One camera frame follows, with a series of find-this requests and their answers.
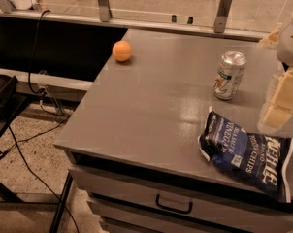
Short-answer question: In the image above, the black drawer handle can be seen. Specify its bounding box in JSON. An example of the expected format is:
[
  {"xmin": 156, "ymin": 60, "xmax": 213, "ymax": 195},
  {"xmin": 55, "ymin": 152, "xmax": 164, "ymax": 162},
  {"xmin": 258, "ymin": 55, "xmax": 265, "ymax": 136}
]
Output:
[{"xmin": 155, "ymin": 194, "xmax": 193, "ymax": 215}]

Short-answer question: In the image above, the metal railing post right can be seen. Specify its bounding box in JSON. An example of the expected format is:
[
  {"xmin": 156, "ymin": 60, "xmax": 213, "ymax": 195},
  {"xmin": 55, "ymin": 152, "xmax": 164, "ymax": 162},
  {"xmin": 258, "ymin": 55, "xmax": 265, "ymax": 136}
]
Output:
[{"xmin": 213, "ymin": 0, "xmax": 233, "ymax": 33}]

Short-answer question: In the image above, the blue kettle chips bag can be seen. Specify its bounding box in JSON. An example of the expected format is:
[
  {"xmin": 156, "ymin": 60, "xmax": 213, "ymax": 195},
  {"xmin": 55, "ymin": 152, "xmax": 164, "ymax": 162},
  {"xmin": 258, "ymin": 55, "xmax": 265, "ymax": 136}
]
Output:
[{"xmin": 198, "ymin": 108, "xmax": 293, "ymax": 203}]

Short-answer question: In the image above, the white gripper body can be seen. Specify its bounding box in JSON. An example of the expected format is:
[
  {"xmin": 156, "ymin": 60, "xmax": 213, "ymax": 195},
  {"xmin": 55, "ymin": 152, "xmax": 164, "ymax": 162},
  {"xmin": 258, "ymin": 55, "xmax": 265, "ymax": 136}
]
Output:
[{"xmin": 277, "ymin": 11, "xmax": 293, "ymax": 66}]

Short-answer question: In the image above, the black side table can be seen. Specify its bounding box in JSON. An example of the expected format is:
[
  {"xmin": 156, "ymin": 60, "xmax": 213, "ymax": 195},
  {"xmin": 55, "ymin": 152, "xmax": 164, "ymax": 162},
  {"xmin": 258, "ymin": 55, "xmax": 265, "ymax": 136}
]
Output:
[{"xmin": 0, "ymin": 75, "xmax": 79, "ymax": 233}]

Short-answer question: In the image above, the grey drawer cabinet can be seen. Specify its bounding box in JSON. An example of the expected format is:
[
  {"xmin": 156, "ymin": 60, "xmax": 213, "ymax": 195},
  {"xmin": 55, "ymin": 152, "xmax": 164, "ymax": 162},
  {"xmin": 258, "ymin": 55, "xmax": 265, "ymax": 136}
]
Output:
[{"xmin": 56, "ymin": 30, "xmax": 293, "ymax": 233}]

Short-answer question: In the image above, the orange fruit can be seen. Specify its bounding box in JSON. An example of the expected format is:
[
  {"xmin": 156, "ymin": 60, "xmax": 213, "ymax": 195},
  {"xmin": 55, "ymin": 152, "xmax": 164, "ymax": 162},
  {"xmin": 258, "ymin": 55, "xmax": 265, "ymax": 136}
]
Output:
[{"xmin": 113, "ymin": 40, "xmax": 132, "ymax": 62}]

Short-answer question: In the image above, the silver soda can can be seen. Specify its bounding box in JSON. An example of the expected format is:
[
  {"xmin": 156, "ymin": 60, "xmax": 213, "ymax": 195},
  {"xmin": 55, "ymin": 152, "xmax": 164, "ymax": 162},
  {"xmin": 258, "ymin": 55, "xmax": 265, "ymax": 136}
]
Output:
[{"xmin": 213, "ymin": 51, "xmax": 247, "ymax": 100}]

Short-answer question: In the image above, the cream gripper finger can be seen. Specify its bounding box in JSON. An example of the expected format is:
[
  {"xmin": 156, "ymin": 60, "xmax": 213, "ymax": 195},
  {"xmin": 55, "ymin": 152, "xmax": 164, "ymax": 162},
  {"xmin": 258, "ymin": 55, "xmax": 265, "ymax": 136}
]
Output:
[
  {"xmin": 257, "ymin": 67, "xmax": 293, "ymax": 134},
  {"xmin": 257, "ymin": 25, "xmax": 281, "ymax": 50}
]

